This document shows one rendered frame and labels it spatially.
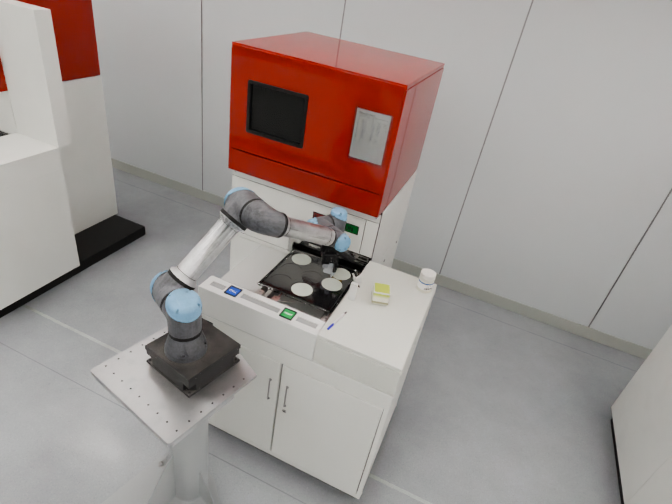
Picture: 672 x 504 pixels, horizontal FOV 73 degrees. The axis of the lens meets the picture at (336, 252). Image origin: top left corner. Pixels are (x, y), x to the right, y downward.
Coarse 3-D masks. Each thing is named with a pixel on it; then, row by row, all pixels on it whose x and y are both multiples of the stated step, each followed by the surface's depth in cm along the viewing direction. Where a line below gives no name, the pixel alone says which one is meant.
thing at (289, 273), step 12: (300, 252) 234; (288, 264) 224; (312, 264) 227; (276, 276) 214; (288, 276) 215; (300, 276) 217; (312, 276) 219; (324, 276) 220; (276, 288) 206; (288, 288) 208; (312, 288) 211; (324, 288) 212; (312, 300) 203; (324, 300) 205; (336, 300) 206
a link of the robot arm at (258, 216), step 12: (252, 204) 160; (264, 204) 161; (252, 216) 158; (264, 216) 158; (276, 216) 160; (252, 228) 160; (264, 228) 160; (276, 228) 161; (288, 228) 165; (300, 228) 169; (312, 228) 174; (324, 228) 180; (336, 228) 190; (312, 240) 177; (324, 240) 180; (336, 240) 184; (348, 240) 186
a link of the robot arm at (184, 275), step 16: (240, 192) 166; (224, 208) 166; (240, 208) 162; (224, 224) 165; (240, 224) 165; (208, 240) 165; (224, 240) 166; (192, 256) 165; (208, 256) 165; (160, 272) 168; (176, 272) 164; (192, 272) 165; (160, 288) 163; (176, 288) 162; (192, 288) 167
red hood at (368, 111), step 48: (240, 48) 197; (288, 48) 204; (336, 48) 224; (240, 96) 208; (288, 96) 199; (336, 96) 190; (384, 96) 182; (432, 96) 234; (240, 144) 219; (288, 144) 209; (336, 144) 200; (384, 144) 191; (336, 192) 211; (384, 192) 203
